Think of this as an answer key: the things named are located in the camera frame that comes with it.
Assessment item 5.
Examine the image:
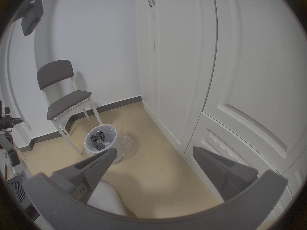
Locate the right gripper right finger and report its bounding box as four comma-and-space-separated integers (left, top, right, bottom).
193, 146, 259, 203

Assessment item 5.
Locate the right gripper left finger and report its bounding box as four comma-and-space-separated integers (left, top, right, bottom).
51, 148, 118, 202

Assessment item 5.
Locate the black plastic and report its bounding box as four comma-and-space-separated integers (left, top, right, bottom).
90, 131, 106, 150

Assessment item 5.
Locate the clear plastic bag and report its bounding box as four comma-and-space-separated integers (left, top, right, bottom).
84, 124, 133, 165

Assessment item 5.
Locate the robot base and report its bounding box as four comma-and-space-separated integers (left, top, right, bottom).
4, 161, 137, 225

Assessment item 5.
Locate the white trash bin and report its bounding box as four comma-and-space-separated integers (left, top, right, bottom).
84, 124, 118, 164

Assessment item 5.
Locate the white door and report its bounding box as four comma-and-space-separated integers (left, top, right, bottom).
0, 0, 52, 150

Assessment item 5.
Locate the white chair dark grey seat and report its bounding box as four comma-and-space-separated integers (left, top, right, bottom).
36, 60, 104, 156

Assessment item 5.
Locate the white wardrobe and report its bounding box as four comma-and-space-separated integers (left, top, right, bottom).
135, 0, 307, 225

